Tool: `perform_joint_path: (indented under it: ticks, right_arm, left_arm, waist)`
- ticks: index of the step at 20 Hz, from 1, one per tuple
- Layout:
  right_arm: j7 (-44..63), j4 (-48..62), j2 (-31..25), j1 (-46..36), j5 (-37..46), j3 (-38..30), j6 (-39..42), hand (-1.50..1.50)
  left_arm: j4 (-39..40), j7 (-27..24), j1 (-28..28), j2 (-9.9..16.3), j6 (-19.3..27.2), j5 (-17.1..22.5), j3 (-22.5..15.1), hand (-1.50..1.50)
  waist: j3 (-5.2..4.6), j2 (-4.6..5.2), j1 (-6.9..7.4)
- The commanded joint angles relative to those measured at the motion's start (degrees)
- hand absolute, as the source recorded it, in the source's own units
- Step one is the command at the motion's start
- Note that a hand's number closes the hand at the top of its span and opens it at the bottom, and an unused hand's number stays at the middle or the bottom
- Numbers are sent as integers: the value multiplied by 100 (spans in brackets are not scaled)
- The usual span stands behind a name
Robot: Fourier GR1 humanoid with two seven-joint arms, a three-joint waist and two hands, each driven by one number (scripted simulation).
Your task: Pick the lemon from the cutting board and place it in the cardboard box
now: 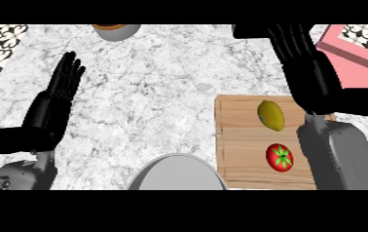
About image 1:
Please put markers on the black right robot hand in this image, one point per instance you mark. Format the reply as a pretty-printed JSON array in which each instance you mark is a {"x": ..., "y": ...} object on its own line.
[{"x": 314, "y": 76}]

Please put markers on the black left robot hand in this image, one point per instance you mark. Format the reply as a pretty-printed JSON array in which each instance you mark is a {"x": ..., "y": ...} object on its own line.
[{"x": 48, "y": 112}]

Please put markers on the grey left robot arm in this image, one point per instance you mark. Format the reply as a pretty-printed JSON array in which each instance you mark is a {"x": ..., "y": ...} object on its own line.
[{"x": 27, "y": 172}]

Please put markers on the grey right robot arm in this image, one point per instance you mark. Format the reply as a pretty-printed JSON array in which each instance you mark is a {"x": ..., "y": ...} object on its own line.
[{"x": 334, "y": 154}]

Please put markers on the pink box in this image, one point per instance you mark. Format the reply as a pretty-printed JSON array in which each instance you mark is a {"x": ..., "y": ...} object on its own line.
[{"x": 348, "y": 58}]

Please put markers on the yellow lemon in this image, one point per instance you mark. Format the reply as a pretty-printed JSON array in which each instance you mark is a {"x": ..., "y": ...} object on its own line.
[{"x": 272, "y": 115}]

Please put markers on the wooden cutting board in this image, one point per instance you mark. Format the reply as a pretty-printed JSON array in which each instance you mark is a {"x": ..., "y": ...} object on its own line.
[{"x": 250, "y": 138}]

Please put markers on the black and white patterned tile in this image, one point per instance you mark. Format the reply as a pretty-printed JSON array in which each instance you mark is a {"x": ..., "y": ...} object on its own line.
[{"x": 10, "y": 42}]

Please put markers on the red tomato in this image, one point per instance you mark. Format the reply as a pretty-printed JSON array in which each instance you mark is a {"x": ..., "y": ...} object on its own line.
[{"x": 281, "y": 157}]

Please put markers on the grey cup with brown top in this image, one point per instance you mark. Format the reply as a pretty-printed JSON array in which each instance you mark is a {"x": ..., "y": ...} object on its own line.
[{"x": 116, "y": 31}]

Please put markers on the grey round plate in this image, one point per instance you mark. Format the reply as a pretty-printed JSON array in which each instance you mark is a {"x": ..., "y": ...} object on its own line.
[{"x": 178, "y": 174}]

